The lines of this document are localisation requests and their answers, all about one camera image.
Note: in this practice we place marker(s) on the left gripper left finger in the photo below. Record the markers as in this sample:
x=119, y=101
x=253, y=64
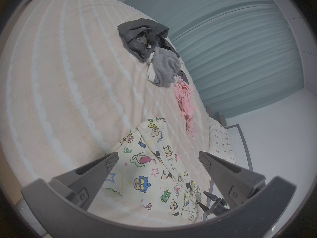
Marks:
x=81, y=182

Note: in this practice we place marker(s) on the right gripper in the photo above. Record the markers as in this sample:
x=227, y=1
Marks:
x=219, y=207

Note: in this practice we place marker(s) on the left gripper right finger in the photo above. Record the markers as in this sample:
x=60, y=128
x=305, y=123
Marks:
x=232, y=182

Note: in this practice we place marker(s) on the white printed pyjama top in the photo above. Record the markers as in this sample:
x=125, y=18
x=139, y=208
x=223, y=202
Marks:
x=148, y=172

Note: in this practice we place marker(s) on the bed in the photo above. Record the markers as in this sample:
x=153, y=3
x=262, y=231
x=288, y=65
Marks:
x=62, y=83

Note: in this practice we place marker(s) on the pile of clothes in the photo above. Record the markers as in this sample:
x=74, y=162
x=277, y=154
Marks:
x=166, y=66

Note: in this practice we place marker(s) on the white printed pillow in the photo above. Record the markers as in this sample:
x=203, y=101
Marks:
x=221, y=140

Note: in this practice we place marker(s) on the grey bedside table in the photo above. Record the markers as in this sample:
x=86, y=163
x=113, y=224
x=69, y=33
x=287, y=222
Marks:
x=215, y=115

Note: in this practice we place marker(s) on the pink garment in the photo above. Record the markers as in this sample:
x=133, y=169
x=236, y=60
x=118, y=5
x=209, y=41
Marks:
x=185, y=100

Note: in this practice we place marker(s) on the blue-green curtain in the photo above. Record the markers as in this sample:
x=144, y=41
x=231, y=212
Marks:
x=235, y=46

